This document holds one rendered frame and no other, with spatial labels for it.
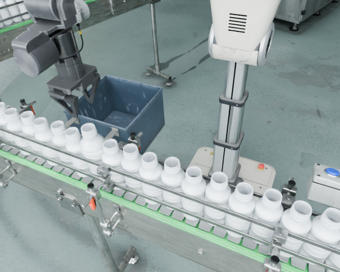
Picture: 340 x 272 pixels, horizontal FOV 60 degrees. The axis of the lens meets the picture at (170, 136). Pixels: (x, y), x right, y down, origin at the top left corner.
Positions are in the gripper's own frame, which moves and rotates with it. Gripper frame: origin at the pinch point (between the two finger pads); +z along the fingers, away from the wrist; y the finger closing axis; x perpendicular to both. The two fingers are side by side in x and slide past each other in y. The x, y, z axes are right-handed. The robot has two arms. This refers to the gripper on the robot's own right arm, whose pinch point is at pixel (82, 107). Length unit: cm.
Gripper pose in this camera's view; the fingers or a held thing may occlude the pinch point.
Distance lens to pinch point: 75.1
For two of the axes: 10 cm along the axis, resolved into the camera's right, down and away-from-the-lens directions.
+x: 9.0, 2.7, -3.4
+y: -4.3, 6.4, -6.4
